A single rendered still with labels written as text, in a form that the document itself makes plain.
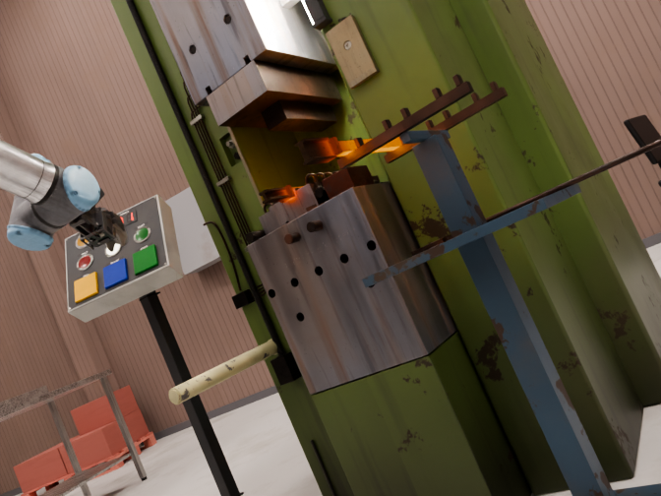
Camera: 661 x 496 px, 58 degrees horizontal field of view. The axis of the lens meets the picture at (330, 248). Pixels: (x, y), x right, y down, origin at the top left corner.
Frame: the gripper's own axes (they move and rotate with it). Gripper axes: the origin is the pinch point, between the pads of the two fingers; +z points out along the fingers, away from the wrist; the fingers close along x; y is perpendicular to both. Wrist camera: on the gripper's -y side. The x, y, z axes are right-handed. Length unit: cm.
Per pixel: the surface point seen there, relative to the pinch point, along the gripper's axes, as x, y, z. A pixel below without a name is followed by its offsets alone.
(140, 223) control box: -0.3, -13.2, 11.0
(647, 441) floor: 107, 85, 66
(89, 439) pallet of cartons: -294, -141, 383
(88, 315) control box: -23.9, 6.3, 16.1
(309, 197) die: 52, 9, 8
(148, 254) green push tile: 1.3, -0.1, 10.3
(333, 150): 65, 29, -28
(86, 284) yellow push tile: -19.7, 0.3, 10.2
